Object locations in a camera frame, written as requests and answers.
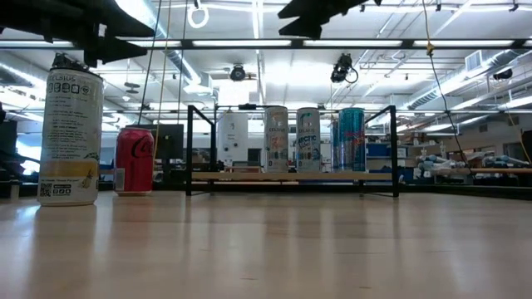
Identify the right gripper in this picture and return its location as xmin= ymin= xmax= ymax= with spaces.
xmin=277 ymin=0 xmax=383 ymax=41

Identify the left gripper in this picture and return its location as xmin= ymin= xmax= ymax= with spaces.
xmin=0 ymin=0 xmax=155 ymax=68

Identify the Celsius Tropical Vibe can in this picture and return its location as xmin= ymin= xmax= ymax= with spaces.
xmin=37 ymin=53 xmax=105 ymax=208
xmin=264 ymin=105 xmax=289 ymax=174

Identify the Celsius Arctic Vibe can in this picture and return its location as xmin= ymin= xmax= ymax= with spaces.
xmin=295 ymin=106 xmax=322 ymax=174

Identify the red Coca-Cola can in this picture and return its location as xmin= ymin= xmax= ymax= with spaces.
xmin=113 ymin=126 xmax=155 ymax=197

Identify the black computer monitor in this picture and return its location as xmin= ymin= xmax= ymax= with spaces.
xmin=154 ymin=123 xmax=185 ymax=161

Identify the white cylindrical tank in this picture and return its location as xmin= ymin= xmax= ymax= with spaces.
xmin=216 ymin=111 xmax=249 ymax=165

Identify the blue storage bin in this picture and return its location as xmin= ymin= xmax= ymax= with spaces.
xmin=366 ymin=143 xmax=392 ymax=158

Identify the wooden workbench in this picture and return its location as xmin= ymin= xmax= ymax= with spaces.
xmin=409 ymin=165 xmax=532 ymax=186

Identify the black overhead frame beam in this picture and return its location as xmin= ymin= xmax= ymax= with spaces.
xmin=0 ymin=37 xmax=532 ymax=51

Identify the black hanging cable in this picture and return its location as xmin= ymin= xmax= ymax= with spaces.
xmin=136 ymin=0 xmax=163 ymax=125
xmin=176 ymin=0 xmax=189 ymax=125

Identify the black hanging camera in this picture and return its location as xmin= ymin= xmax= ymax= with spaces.
xmin=330 ymin=52 xmax=359 ymax=84

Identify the white hanging ring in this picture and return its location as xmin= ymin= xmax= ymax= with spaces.
xmin=186 ymin=3 xmax=210 ymax=30

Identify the black ceiling camera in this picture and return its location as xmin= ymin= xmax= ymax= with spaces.
xmin=229 ymin=64 xmax=247 ymax=82

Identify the black-frame wooden shelf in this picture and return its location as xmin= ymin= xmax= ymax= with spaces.
xmin=185 ymin=104 xmax=401 ymax=199

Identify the black table frame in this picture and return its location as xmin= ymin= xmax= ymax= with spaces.
xmin=0 ymin=182 xmax=532 ymax=201

